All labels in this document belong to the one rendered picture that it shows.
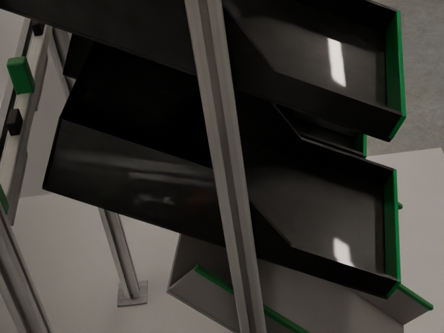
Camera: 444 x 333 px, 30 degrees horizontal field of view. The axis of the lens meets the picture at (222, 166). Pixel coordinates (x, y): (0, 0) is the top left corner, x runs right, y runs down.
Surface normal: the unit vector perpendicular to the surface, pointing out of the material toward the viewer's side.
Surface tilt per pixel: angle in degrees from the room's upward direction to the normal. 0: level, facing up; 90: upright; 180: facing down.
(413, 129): 0
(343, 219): 25
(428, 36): 0
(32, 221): 0
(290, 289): 45
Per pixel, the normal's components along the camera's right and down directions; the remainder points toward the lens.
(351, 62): 0.31, -0.68
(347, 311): 0.61, -0.54
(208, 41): 0.04, 0.65
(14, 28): -0.12, -0.75
